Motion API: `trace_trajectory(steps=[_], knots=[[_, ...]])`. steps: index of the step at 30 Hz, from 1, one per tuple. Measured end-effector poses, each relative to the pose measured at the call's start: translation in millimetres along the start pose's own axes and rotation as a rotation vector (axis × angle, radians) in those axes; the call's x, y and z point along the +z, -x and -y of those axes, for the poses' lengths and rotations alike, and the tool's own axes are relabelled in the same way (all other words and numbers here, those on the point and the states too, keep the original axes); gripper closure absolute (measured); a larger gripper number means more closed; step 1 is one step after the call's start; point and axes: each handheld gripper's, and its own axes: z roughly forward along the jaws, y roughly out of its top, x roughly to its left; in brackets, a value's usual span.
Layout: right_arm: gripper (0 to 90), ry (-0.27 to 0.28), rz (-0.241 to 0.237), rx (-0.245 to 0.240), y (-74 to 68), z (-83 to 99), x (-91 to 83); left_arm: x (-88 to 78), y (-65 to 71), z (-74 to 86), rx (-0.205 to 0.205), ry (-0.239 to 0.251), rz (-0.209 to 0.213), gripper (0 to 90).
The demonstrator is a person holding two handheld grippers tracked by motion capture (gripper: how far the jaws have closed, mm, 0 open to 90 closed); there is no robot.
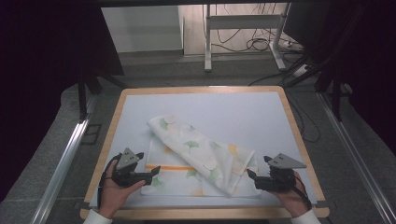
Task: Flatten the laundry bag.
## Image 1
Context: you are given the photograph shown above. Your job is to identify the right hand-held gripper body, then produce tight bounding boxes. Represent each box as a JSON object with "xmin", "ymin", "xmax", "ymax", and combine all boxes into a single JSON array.
[{"xmin": 254, "ymin": 152, "xmax": 308, "ymax": 192}]

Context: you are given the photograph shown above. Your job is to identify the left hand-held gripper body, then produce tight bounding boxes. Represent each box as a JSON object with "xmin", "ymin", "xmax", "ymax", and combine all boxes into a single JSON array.
[{"xmin": 110, "ymin": 147, "xmax": 154, "ymax": 189}]

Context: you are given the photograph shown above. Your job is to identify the white leaf-print mesh laundry bag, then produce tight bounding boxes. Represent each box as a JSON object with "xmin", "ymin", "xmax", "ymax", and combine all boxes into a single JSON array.
[{"xmin": 140, "ymin": 115, "xmax": 262, "ymax": 198}]

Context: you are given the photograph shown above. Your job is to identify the person's right hand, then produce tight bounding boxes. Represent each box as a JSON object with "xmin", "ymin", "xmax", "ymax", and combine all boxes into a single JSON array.
[{"xmin": 270, "ymin": 179, "xmax": 310, "ymax": 219}]

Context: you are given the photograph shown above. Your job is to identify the person's left hand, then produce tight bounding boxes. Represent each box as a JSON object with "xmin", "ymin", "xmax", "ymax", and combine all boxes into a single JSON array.
[{"xmin": 98, "ymin": 160, "xmax": 147, "ymax": 219}]

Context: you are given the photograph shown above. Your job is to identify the dark floor grille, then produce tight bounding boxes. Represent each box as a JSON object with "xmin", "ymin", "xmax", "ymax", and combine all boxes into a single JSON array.
[{"xmin": 80, "ymin": 123, "xmax": 103, "ymax": 146}]

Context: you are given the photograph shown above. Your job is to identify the black metal stand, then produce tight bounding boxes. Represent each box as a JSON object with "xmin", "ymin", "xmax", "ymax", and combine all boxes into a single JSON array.
[
  {"xmin": 284, "ymin": 46, "xmax": 353, "ymax": 123},
  {"xmin": 77, "ymin": 69, "xmax": 129, "ymax": 123}
]

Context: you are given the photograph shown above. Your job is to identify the white power strip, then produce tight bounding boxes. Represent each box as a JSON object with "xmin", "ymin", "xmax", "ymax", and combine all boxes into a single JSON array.
[{"xmin": 291, "ymin": 63, "xmax": 311, "ymax": 78}]

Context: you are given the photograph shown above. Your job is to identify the dark curtain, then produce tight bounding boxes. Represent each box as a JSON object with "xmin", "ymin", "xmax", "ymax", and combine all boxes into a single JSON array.
[
  {"xmin": 0, "ymin": 0, "xmax": 125, "ymax": 203},
  {"xmin": 283, "ymin": 0, "xmax": 396, "ymax": 157}
]

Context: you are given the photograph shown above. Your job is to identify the white cabinet panel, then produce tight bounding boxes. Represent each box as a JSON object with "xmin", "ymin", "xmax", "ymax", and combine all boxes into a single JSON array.
[{"xmin": 101, "ymin": 5, "xmax": 185, "ymax": 54}]

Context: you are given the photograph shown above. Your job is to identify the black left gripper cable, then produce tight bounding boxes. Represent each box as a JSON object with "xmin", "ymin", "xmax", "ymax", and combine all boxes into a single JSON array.
[{"xmin": 97, "ymin": 152, "xmax": 124, "ymax": 210}]

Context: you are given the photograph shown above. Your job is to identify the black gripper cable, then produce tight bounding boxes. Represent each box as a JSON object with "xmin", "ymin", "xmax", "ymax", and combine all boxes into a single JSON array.
[
  {"xmin": 292, "ymin": 172, "xmax": 313, "ymax": 211},
  {"xmin": 97, "ymin": 152, "xmax": 124, "ymax": 210}
]

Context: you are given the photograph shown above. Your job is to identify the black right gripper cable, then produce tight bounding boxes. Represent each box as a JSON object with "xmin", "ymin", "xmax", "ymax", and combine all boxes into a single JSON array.
[{"xmin": 292, "ymin": 172, "xmax": 313, "ymax": 211}]

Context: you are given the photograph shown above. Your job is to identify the black floor cable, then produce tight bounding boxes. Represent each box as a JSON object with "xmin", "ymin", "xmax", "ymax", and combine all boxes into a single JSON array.
[{"xmin": 285, "ymin": 90, "xmax": 321, "ymax": 144}]

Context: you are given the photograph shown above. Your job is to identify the aluminium floor rail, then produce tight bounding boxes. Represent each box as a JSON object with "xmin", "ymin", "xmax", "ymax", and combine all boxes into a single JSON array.
[
  {"xmin": 317, "ymin": 92, "xmax": 396, "ymax": 224},
  {"xmin": 30, "ymin": 92, "xmax": 98, "ymax": 224}
]

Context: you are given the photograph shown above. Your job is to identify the tangled black floor cables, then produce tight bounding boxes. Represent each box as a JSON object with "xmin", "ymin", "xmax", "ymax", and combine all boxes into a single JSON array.
[{"xmin": 202, "ymin": 3, "xmax": 300, "ymax": 54}]

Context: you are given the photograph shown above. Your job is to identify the white metal desk frame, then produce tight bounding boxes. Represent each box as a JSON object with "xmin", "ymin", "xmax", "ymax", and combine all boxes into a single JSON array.
[{"xmin": 204, "ymin": 3, "xmax": 291, "ymax": 73}]

